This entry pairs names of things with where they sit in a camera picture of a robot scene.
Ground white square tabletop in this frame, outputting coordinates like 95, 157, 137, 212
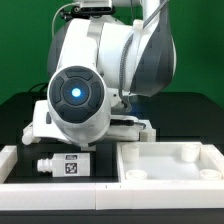
117, 142, 224, 182

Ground grey cable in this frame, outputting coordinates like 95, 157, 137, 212
51, 2, 83, 38

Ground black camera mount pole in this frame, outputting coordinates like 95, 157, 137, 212
59, 9, 81, 22

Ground black cables on table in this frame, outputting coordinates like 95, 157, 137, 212
28, 82, 49, 94

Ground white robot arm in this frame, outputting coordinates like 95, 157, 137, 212
32, 0, 176, 147

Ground white fence wall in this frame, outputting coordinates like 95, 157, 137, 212
0, 145, 18, 184
0, 181, 224, 211

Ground white front fence wall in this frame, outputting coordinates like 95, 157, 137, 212
0, 181, 224, 211

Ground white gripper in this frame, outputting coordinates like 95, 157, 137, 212
31, 99, 157, 145

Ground white left fence wall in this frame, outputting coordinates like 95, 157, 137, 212
0, 145, 18, 184

